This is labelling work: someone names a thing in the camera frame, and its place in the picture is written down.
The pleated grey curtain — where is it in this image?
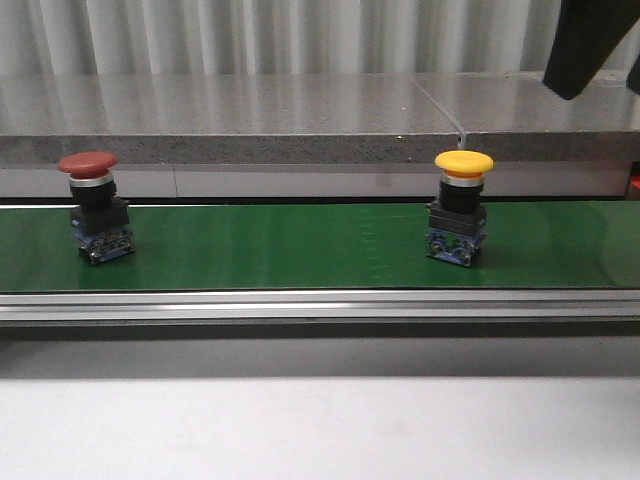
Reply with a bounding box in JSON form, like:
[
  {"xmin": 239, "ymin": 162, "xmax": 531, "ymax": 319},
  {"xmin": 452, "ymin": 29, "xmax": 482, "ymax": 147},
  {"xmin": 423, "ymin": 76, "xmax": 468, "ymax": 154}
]
[{"xmin": 0, "ymin": 0, "xmax": 640, "ymax": 77}]

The red plastic tray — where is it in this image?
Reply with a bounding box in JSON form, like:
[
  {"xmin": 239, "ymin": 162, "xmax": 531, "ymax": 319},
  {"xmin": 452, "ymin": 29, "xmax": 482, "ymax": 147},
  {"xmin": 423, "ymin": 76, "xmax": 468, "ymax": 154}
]
[{"xmin": 625, "ymin": 174, "xmax": 640, "ymax": 201}]

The red mushroom push button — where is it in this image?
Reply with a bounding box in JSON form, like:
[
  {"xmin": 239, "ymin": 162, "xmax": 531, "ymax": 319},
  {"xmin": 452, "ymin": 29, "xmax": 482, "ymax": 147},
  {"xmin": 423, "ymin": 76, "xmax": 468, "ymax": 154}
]
[{"xmin": 58, "ymin": 151, "xmax": 134, "ymax": 265}]

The green conveyor belt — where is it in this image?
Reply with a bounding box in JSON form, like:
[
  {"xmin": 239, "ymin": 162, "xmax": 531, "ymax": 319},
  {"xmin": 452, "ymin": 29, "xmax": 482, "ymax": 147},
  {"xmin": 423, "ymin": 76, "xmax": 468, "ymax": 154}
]
[{"xmin": 1, "ymin": 201, "xmax": 639, "ymax": 327}]

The grey stone counter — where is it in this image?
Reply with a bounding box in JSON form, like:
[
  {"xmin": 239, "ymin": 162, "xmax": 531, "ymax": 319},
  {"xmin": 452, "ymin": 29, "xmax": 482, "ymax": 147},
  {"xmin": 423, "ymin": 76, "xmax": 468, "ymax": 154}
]
[{"xmin": 0, "ymin": 69, "xmax": 640, "ymax": 200}]

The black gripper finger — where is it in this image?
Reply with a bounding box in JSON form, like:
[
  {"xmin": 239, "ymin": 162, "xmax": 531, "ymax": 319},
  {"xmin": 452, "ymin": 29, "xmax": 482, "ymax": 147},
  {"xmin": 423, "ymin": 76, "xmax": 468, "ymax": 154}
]
[
  {"xmin": 543, "ymin": 0, "xmax": 639, "ymax": 100},
  {"xmin": 626, "ymin": 56, "xmax": 640, "ymax": 95}
]

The yellow mushroom push button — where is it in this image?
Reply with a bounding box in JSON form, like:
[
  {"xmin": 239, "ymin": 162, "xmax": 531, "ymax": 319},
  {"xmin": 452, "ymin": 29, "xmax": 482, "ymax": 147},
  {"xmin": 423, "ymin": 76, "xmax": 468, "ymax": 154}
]
[{"xmin": 425, "ymin": 150, "xmax": 494, "ymax": 267}]

